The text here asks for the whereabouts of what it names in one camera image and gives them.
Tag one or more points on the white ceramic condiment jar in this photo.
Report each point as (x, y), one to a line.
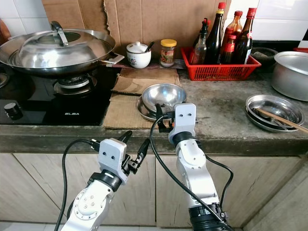
(138, 57)

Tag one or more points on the aluminium cooking pot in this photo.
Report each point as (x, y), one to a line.
(291, 77)

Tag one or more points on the wooden chopstick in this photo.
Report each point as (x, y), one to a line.
(281, 119)
(276, 122)

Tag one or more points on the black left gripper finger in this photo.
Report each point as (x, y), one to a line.
(126, 136)
(144, 150)

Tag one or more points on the steel wok lid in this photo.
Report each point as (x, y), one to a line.
(62, 50)

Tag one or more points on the dark condiment spoon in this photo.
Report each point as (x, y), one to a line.
(149, 46)

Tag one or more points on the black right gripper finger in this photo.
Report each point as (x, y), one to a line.
(159, 111)

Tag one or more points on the clear glass oil bottle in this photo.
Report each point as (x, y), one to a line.
(199, 50)

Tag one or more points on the steel bowl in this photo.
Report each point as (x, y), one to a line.
(166, 94)
(274, 103)

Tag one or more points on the large brown cardboard sheet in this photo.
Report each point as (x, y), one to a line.
(154, 19)

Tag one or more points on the red plastic basket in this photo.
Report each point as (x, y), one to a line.
(216, 72)

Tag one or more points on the small red label bottle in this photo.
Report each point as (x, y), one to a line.
(228, 50)

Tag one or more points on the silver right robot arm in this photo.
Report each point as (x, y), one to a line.
(197, 173)

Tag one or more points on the amber bottle red cap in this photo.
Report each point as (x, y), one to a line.
(233, 28)

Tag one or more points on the small brown cardboard sheet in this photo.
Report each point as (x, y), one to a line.
(72, 9)

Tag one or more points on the tall dark soy sauce bottle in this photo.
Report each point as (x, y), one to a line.
(215, 38)

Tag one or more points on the large steel wok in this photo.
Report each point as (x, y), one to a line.
(109, 54)

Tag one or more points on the steel plate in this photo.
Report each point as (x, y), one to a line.
(260, 125)
(144, 113)

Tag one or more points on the brown wooden board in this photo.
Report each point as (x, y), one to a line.
(4, 31)

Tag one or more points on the dark bottle red cap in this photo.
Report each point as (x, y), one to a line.
(246, 41)

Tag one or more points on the black glass gas hob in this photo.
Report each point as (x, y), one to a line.
(57, 108)

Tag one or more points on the black hob knob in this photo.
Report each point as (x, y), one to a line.
(13, 111)

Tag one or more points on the glass jar yellow lid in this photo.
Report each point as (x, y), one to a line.
(168, 54)

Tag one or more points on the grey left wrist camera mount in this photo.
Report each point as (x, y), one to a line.
(112, 159)

